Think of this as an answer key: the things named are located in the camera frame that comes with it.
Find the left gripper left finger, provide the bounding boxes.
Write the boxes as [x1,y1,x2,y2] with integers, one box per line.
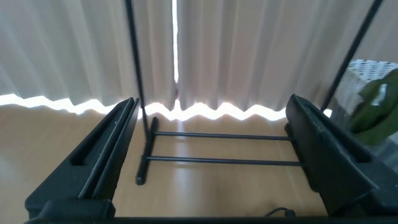
[24,97,141,218]

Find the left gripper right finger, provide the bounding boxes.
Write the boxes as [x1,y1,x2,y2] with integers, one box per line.
[285,93,398,217]

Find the black clothes rack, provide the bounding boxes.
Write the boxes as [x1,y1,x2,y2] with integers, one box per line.
[124,0,385,187]

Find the white laundry basket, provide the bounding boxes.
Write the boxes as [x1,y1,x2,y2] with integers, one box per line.
[329,58,398,166]

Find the green garment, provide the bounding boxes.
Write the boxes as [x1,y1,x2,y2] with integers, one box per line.
[349,68,398,146]

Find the beige curtain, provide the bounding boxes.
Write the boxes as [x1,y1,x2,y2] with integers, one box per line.
[0,0,398,122]

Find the black cable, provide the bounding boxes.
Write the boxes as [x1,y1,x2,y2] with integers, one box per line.
[264,207,297,218]

